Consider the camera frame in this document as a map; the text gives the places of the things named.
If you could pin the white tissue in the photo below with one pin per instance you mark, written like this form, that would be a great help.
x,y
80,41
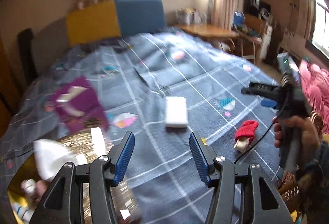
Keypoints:
x,y
50,156

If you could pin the pink clothes pile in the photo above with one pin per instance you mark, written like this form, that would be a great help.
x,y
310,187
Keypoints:
x,y
315,87

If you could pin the red and beige sock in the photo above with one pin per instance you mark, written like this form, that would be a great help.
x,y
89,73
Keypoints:
x,y
245,135

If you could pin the purple cardboard box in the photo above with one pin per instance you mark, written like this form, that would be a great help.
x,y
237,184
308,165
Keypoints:
x,y
77,106

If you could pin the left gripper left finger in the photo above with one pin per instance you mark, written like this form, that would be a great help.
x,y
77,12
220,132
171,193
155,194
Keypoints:
x,y
62,201

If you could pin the grey yellow blue headboard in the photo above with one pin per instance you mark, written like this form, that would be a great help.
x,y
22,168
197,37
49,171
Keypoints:
x,y
112,18

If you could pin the white rectangular pad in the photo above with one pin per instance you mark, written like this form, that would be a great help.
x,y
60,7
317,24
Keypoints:
x,y
176,114

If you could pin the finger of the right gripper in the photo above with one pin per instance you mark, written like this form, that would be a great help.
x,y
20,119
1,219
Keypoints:
x,y
263,90
269,103

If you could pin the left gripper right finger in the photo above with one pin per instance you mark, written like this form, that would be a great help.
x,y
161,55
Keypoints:
x,y
260,200

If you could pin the wooden shelf with items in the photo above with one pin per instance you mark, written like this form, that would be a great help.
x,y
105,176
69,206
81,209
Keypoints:
x,y
251,24

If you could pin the black rolled mat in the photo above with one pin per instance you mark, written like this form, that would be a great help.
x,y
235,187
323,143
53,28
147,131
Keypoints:
x,y
24,42

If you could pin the wooden desk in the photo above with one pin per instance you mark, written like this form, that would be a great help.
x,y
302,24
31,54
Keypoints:
x,y
209,32

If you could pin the person right hand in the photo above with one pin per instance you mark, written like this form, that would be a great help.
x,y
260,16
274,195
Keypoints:
x,y
296,127

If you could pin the gold ornate tissue box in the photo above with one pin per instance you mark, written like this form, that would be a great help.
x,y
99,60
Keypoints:
x,y
85,146

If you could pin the grey patterned bed quilt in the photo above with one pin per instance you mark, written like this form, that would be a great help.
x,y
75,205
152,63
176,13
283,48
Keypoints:
x,y
132,77

